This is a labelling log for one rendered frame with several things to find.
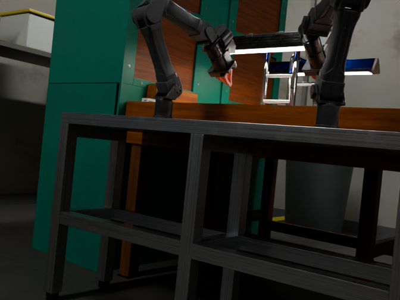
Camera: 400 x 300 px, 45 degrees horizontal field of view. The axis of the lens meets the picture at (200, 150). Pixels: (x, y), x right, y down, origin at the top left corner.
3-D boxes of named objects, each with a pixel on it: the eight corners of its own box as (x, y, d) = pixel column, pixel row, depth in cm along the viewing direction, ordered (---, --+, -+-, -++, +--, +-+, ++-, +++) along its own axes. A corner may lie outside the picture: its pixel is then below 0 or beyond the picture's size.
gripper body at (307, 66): (309, 62, 169) (303, 44, 165) (337, 61, 163) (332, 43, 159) (302, 74, 166) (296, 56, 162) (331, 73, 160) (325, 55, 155)
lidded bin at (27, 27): (48, 62, 367) (51, 30, 367) (82, 62, 345) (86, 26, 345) (-8, 49, 330) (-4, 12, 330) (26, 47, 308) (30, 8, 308)
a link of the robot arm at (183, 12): (203, 30, 186) (140, -12, 167) (218, 27, 179) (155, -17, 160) (193, 59, 184) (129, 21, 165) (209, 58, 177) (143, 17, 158)
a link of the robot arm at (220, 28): (222, 40, 193) (207, 15, 187) (237, 37, 187) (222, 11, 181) (206, 58, 188) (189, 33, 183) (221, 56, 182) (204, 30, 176)
